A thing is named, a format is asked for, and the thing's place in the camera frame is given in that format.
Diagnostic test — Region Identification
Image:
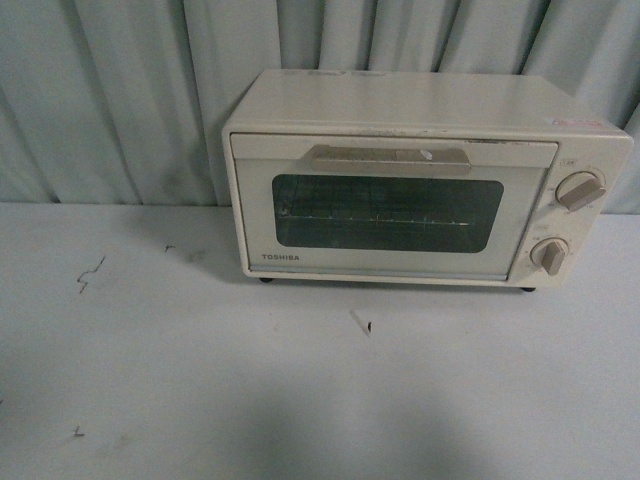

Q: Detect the upper beige control knob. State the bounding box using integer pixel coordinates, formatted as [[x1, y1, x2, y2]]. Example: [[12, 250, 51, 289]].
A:
[[555, 171, 606, 212]]

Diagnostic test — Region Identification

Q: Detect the cream toaster oven body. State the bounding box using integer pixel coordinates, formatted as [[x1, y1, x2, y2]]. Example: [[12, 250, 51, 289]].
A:
[[223, 70, 634, 291]]

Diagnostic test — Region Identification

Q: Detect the wire oven rack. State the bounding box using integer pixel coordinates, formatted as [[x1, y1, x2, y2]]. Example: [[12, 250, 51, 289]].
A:
[[274, 183, 472, 226]]

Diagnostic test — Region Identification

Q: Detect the lower beige control knob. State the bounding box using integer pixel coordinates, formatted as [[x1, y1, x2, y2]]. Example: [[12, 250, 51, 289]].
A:
[[530, 237, 569, 276]]

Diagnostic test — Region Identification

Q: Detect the beige control knob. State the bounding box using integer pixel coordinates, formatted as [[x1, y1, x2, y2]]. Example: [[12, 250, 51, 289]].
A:
[[555, 171, 606, 212], [530, 237, 569, 276]]

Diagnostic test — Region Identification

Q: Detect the pale green curtain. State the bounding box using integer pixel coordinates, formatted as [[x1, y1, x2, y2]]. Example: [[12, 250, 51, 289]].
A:
[[1, 1, 639, 205]]

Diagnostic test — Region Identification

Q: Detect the oven door with glass window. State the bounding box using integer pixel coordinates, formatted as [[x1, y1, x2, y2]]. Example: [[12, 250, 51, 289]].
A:
[[230, 133, 558, 281]]

